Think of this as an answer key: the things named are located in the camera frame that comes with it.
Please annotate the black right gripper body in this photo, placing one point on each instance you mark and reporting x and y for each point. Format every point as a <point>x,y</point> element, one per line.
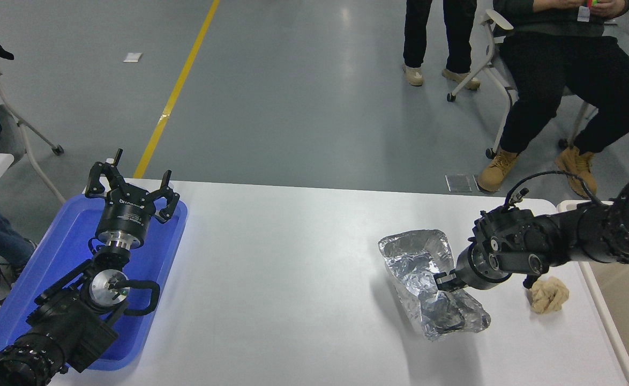
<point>475,271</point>

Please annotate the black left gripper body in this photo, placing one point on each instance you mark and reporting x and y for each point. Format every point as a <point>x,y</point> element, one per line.
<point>124,217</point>

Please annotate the foil plate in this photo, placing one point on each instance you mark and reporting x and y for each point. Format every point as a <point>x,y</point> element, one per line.
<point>413,257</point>

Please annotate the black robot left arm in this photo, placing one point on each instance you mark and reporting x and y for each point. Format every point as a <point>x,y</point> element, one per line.
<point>62,321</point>

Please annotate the clear floor plate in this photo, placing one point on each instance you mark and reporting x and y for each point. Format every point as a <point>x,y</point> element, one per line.
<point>458,183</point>

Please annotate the seated person's right hand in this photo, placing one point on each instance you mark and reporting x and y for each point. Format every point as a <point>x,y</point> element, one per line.
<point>563,4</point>

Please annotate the seated person's left hand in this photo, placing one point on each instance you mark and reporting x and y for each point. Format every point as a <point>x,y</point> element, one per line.
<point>613,6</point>

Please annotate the blue plastic tray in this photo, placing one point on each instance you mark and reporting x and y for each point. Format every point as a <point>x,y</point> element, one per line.
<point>62,236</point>

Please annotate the crumpled tan paper ball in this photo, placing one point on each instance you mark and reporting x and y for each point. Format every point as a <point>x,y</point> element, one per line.
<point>550,296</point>

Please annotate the white paper scrap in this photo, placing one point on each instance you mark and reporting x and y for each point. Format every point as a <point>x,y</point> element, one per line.
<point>132,57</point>

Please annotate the large pale bin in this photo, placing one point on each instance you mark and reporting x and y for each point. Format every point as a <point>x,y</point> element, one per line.
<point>625,321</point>

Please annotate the standing person with beige shoes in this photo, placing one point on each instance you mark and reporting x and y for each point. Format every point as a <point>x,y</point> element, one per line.
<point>416,32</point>

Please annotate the white wheeled chair with armrest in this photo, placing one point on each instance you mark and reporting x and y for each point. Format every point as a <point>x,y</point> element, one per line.
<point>494,21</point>

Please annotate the white name badge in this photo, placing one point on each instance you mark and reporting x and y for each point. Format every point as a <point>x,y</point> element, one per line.
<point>584,14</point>

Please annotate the white frame wheeled chair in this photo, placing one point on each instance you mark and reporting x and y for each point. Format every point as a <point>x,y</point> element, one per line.
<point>30,136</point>

